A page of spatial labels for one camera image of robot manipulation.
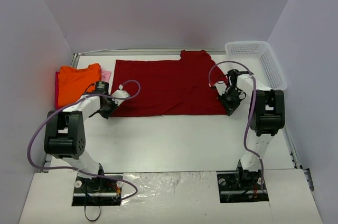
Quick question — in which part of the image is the folded orange t-shirt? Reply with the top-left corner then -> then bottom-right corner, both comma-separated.
59,63 -> 101,107

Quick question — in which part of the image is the dark red t-shirt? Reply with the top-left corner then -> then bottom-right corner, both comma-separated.
111,50 -> 227,117

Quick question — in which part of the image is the aluminium table frame rail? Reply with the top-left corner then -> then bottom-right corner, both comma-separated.
71,48 -> 226,67

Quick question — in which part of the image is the white plastic basket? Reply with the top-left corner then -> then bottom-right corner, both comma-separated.
224,41 -> 287,91

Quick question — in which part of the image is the thin black cable loop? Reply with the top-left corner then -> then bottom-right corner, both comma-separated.
83,193 -> 102,221

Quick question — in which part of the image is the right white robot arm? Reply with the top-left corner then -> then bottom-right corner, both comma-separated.
214,69 -> 285,189

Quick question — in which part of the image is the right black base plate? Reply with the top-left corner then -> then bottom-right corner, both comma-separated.
217,171 -> 269,203

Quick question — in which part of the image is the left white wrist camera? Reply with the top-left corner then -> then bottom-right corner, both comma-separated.
111,89 -> 130,106

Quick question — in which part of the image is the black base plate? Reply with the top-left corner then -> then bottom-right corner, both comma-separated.
72,174 -> 124,207
217,171 -> 269,203

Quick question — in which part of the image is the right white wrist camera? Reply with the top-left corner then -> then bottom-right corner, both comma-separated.
209,80 -> 230,96

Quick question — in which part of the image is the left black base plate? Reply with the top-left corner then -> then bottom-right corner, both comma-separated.
72,174 -> 124,207

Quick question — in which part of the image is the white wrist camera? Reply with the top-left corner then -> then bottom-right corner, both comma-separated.
111,89 -> 130,106
209,80 -> 230,96

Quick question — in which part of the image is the folded light pink t-shirt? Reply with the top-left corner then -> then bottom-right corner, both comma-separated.
101,69 -> 112,82

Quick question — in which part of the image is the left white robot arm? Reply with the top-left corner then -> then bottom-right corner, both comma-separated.
44,96 -> 118,191

